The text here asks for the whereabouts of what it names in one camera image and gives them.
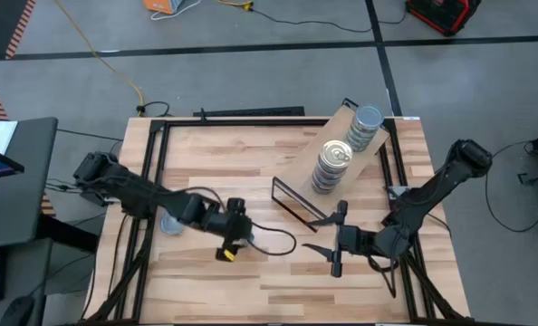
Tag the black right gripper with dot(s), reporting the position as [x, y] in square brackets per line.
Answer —
[355, 240]

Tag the dark grey desk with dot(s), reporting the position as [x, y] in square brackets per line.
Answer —
[24, 190]

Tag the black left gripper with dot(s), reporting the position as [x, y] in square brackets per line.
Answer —
[233, 231]

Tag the red and black equipment case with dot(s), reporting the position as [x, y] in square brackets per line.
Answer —
[441, 13]

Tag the black desk crossbar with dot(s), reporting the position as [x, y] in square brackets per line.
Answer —
[67, 233]

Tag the black aluminium table frame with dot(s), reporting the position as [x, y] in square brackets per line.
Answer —
[251, 122]

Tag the orange box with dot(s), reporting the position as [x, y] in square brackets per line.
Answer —
[162, 5]

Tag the black computer mouse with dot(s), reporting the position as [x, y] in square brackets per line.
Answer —
[17, 312]

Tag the black power strip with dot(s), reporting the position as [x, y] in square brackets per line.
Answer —
[251, 111]

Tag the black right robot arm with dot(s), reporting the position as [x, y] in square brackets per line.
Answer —
[432, 192]

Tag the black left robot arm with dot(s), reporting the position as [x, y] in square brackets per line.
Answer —
[137, 192]

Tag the wooden shelf black metal frame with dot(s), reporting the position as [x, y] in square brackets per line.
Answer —
[303, 179]

